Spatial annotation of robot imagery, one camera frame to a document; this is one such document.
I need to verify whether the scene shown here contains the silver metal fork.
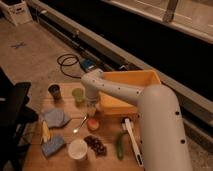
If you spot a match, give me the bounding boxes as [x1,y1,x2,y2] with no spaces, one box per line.
[73,115,88,134]

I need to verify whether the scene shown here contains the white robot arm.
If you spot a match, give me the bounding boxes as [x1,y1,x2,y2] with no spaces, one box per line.
[81,69,193,171]

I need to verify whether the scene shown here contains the green plastic cup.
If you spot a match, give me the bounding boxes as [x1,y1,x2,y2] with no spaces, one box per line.
[72,88,84,103]

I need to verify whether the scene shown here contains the dark brown cup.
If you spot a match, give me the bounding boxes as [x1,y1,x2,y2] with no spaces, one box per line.
[48,84,61,100]

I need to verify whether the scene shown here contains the white paper cup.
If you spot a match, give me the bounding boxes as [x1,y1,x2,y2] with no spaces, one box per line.
[68,139,88,161]

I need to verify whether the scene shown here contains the orange round toy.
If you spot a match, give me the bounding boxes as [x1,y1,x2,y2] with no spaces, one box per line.
[87,118,100,131]

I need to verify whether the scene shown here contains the blue cloth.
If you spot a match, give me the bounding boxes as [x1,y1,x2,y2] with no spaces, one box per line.
[43,108,71,128]

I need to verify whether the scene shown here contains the blue power box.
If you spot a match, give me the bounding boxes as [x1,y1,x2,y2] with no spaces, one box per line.
[80,59,95,71]

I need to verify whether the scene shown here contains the purple grape bunch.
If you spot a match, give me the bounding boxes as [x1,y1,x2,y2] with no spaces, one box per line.
[84,135,107,157]

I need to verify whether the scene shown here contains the green pepper toy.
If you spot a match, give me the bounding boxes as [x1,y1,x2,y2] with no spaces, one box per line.
[116,131,127,160]

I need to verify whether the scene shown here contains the blue sponge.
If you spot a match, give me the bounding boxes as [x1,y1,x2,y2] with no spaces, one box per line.
[41,135,65,157]

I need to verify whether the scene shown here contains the yellow plastic bin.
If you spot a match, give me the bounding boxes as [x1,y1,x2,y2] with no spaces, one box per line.
[99,70,161,116]

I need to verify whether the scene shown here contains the yellow banana toy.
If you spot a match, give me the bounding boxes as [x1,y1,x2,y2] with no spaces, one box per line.
[42,121,51,143]

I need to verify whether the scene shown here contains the black chair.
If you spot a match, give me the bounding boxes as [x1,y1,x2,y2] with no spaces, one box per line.
[0,67,38,171]

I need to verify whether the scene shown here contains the white cardboard box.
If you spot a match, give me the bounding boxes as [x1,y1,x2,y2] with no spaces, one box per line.
[0,0,32,26]

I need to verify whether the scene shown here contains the white long-handled brush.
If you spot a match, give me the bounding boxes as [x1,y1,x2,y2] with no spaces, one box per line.
[122,117,144,167]

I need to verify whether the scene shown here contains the black cable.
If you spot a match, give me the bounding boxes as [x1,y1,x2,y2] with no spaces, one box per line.
[56,53,93,83]

